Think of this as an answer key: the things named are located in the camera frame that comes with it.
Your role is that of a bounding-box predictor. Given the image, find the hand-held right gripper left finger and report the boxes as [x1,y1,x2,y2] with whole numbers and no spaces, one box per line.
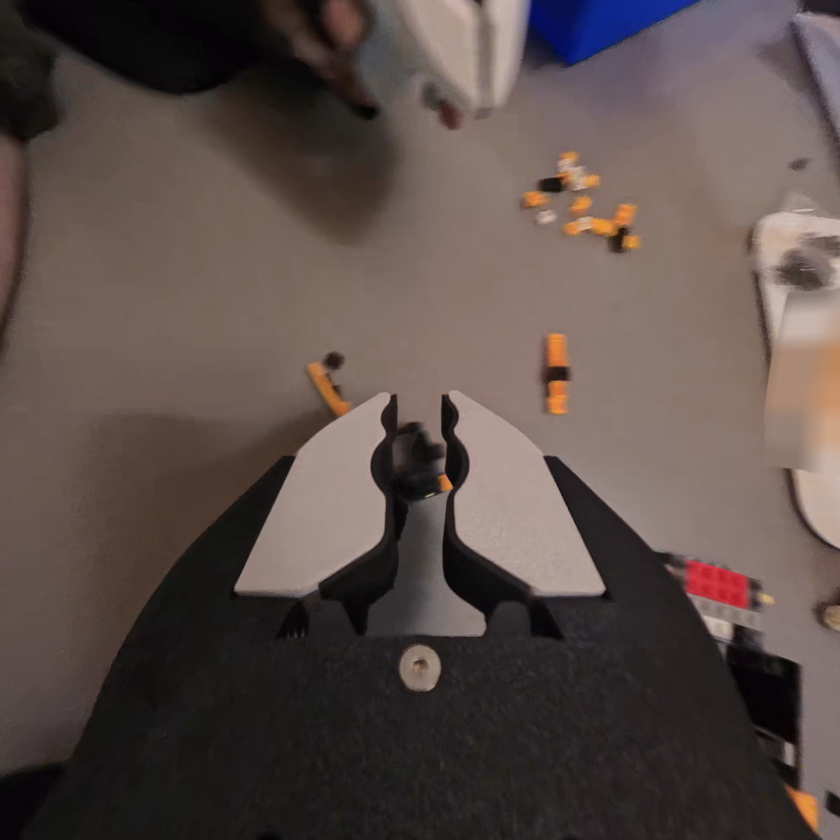
[234,392,401,636]

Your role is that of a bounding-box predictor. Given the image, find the orange lego strip black clip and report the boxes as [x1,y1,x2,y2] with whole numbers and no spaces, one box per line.
[306,352,353,418]

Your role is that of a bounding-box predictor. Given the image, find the wooden book stand white base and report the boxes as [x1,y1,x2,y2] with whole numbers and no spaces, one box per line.
[748,197,840,549]

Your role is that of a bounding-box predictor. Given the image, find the black lego frame assembly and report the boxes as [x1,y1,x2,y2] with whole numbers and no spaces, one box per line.
[390,422,455,501]

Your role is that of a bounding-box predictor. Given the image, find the pile of small lego pieces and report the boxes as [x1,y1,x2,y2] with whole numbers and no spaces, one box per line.
[521,151,642,255]

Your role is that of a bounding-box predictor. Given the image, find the clear bag of black parts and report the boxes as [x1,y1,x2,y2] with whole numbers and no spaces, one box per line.
[774,243,837,291]

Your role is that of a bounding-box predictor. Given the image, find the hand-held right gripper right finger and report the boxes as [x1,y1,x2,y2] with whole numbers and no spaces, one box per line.
[440,390,607,636]

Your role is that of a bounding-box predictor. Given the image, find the blue plastic bin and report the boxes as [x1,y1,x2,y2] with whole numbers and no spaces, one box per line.
[528,0,700,67]

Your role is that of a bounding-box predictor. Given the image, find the partly built lego car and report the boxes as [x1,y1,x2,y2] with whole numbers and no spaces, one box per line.
[663,551,824,834]

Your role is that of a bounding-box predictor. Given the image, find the orange and black lego bar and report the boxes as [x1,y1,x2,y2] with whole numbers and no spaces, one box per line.
[542,332,572,416]

